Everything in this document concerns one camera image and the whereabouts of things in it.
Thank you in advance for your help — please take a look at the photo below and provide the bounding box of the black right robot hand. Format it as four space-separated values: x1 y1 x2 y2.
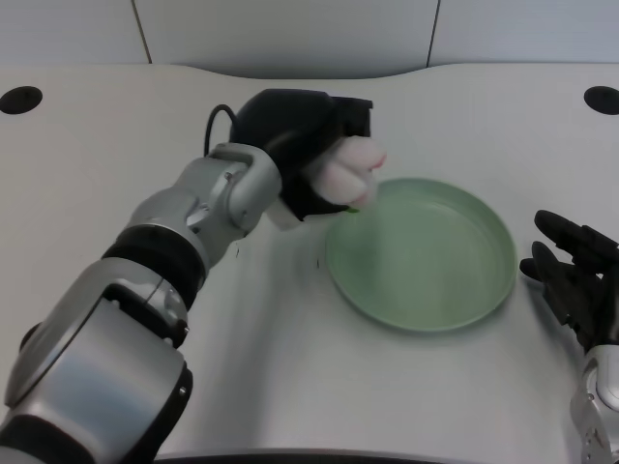
519 209 619 354

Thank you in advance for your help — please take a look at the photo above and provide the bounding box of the white plush rabbit doll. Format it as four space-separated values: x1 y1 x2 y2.
309 135 388 213

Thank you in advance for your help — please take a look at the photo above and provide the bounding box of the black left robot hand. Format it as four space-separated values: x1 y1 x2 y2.
226 88 374 222

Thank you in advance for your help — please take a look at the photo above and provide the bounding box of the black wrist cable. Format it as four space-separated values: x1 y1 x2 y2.
202 103 239 159

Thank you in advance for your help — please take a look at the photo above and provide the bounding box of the black table cable grommet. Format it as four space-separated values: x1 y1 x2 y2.
0 85 44 115
582 85 619 115

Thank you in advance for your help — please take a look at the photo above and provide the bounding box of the green round plate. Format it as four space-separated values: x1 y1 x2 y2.
325 177 518 334

